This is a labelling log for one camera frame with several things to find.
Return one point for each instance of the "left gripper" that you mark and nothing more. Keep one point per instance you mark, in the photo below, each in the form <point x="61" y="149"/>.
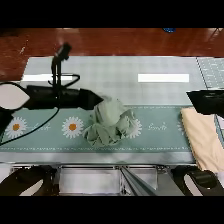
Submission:
<point x="53" y="97"/>

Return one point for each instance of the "pale green shirt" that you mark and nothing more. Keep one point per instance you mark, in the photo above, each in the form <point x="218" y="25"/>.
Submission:
<point x="110" y="123"/>

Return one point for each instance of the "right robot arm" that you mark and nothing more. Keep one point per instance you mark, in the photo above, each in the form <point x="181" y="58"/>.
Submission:
<point x="208" y="101"/>

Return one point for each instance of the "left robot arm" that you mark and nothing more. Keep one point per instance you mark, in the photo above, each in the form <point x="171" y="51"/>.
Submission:
<point x="11" y="96"/>

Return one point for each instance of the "cream garment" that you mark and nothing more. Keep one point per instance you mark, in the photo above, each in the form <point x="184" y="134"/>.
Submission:
<point x="203" y="140"/>

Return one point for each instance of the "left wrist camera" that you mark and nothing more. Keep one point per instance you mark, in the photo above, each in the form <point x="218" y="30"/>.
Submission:
<point x="62" y="51"/>

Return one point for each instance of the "silver frame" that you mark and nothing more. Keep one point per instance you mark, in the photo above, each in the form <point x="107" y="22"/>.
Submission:
<point x="100" y="180"/>

